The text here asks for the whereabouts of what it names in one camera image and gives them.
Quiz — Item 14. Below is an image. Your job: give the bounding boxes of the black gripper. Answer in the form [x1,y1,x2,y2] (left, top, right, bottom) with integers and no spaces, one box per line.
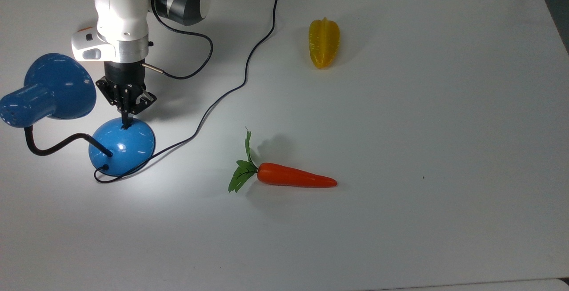
[96,60,157,129]

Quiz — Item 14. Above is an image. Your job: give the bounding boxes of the blue gooseneck desk lamp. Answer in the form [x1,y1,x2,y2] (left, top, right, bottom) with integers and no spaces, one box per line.
[0,53,156,177]

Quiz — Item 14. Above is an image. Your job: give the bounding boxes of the orange carrot with green leaves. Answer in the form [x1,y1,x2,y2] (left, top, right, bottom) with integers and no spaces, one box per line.
[228,128,338,193]

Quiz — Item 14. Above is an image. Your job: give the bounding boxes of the yellow starfruit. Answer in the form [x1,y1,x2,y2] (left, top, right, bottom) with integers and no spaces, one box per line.
[309,17,341,70]

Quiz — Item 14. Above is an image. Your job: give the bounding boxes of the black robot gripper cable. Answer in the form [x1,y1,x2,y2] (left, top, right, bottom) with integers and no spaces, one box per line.
[141,0,214,80]

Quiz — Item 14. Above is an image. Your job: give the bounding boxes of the black lamp power cable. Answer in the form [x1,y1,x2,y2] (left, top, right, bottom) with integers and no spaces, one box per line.
[93,0,283,184]

